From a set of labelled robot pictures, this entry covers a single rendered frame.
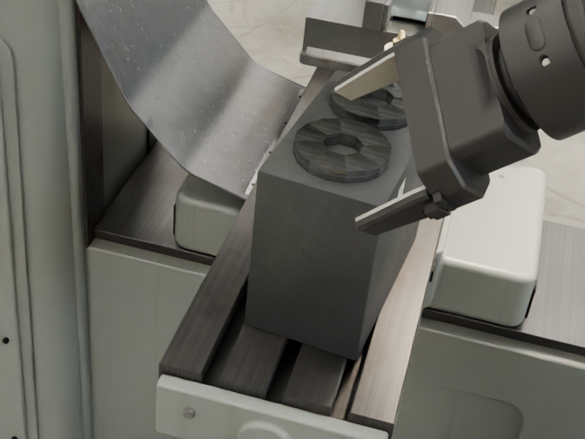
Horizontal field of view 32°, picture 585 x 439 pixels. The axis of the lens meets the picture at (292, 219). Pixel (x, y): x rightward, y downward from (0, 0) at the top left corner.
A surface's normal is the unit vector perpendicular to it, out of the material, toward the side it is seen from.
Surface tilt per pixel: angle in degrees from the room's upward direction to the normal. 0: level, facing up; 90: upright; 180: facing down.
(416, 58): 55
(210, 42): 45
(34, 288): 89
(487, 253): 0
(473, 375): 90
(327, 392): 0
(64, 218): 89
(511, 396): 90
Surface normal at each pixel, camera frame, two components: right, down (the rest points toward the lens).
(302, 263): -0.36, 0.53
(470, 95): -0.63, -0.23
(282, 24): 0.09, -0.80
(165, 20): 0.90, -0.16
